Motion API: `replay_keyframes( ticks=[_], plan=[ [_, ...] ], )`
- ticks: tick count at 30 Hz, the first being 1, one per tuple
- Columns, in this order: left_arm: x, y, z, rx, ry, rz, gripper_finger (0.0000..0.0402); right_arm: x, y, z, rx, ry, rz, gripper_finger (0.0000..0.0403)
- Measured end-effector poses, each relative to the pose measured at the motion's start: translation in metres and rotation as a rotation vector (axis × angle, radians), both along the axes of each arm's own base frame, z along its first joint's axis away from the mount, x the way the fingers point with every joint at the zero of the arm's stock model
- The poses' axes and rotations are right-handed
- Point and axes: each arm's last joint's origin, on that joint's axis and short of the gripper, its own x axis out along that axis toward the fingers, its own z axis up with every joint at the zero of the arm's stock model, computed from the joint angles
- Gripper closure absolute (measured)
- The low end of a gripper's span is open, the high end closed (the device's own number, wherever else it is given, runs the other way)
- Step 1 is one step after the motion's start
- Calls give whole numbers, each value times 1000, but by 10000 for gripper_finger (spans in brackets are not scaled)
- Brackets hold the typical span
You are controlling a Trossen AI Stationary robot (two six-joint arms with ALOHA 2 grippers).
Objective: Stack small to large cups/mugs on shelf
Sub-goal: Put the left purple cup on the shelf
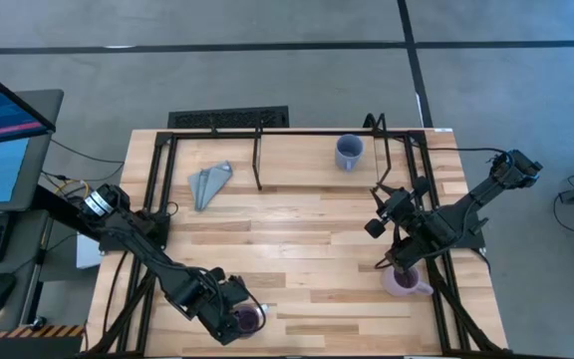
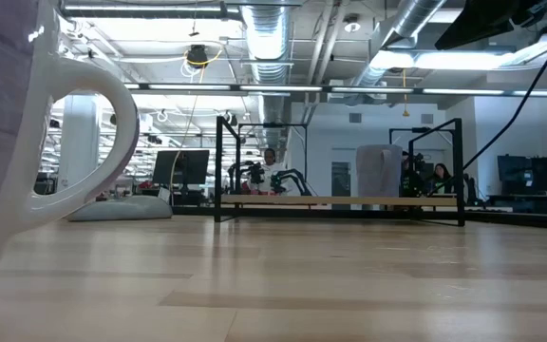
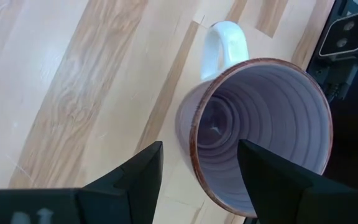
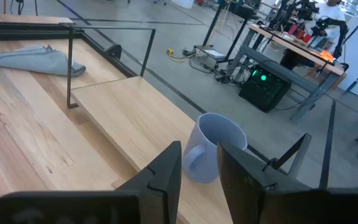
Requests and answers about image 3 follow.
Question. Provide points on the black silver-edged camera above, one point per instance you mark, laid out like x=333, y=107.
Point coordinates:
x=348, y=34

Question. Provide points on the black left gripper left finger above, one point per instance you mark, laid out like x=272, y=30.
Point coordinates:
x=135, y=193

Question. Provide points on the purple white mug brown rim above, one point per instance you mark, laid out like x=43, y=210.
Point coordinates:
x=275, y=102

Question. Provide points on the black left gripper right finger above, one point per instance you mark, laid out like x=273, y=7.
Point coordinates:
x=275, y=186

